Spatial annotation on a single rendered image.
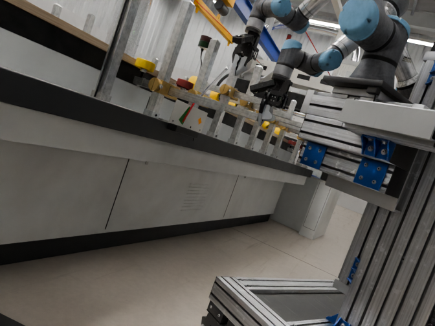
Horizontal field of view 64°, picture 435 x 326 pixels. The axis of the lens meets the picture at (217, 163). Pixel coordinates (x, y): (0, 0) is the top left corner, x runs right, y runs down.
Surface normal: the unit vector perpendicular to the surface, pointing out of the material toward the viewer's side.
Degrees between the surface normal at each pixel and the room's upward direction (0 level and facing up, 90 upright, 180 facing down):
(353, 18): 97
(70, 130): 90
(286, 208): 90
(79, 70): 90
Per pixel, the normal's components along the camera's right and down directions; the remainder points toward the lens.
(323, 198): -0.46, -0.09
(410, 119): -0.76, -0.22
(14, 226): 0.82, 0.33
